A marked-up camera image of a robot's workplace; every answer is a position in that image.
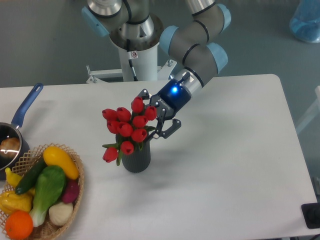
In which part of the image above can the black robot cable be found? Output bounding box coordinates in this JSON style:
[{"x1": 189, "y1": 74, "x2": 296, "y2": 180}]
[{"x1": 125, "y1": 39, "x2": 139, "y2": 82}]

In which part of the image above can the blue plastic bag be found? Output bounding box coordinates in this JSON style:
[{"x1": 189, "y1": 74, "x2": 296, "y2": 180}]
[{"x1": 289, "y1": 0, "x2": 320, "y2": 43}]

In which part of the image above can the brown bread roll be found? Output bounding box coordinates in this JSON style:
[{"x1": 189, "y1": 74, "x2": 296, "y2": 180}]
[{"x1": 0, "y1": 137, "x2": 20, "y2": 158}]

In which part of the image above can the black device at edge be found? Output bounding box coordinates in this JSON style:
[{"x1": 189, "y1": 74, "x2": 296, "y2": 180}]
[{"x1": 301, "y1": 202, "x2": 320, "y2": 229}]

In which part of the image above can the yellow bell pepper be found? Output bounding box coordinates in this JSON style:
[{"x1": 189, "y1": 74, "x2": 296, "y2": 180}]
[{"x1": 0, "y1": 190, "x2": 33, "y2": 215}]

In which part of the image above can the yellow squash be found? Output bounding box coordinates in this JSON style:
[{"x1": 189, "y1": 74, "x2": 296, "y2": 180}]
[{"x1": 43, "y1": 146, "x2": 80, "y2": 180}]

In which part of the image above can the red tulip bouquet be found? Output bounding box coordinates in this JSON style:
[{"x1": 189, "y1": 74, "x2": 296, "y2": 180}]
[{"x1": 102, "y1": 96, "x2": 157, "y2": 165}]

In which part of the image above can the orange fruit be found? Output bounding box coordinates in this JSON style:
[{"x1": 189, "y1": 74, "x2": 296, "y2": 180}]
[{"x1": 5, "y1": 210, "x2": 34, "y2": 240}]

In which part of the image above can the purple red onion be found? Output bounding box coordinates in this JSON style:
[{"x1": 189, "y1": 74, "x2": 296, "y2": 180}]
[{"x1": 61, "y1": 180, "x2": 80, "y2": 204}]

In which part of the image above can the green cucumber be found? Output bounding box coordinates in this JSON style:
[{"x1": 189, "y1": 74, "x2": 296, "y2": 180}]
[{"x1": 15, "y1": 158, "x2": 47, "y2": 195}]

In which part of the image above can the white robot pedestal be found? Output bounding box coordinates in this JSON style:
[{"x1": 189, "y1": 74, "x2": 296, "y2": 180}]
[{"x1": 86, "y1": 46, "x2": 177, "y2": 84}]

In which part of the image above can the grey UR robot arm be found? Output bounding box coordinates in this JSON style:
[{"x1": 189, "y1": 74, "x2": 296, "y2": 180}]
[{"x1": 81, "y1": 0, "x2": 231, "y2": 139}]

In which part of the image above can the dark grey ribbed vase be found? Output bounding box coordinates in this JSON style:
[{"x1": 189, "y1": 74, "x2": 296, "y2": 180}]
[{"x1": 115, "y1": 134, "x2": 151, "y2": 173}]

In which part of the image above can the yellow banana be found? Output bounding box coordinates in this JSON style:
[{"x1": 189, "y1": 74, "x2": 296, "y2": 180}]
[{"x1": 4, "y1": 167, "x2": 36, "y2": 197}]

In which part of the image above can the green bok choy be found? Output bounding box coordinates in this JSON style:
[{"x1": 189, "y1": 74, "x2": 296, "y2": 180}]
[{"x1": 29, "y1": 165, "x2": 66, "y2": 228}]

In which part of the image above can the woven wicker basket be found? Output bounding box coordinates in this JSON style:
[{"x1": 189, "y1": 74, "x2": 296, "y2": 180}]
[{"x1": 11, "y1": 143, "x2": 85, "y2": 240}]

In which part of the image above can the white garlic bulb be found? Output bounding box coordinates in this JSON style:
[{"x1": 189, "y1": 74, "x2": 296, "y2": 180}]
[{"x1": 48, "y1": 201, "x2": 73, "y2": 226}]

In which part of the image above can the blue handled saucepan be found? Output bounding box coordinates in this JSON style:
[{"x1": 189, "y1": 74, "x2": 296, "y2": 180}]
[{"x1": 0, "y1": 83, "x2": 44, "y2": 181}]

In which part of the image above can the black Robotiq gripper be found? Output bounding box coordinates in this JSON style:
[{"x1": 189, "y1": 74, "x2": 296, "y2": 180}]
[{"x1": 131, "y1": 79, "x2": 191, "y2": 139}]

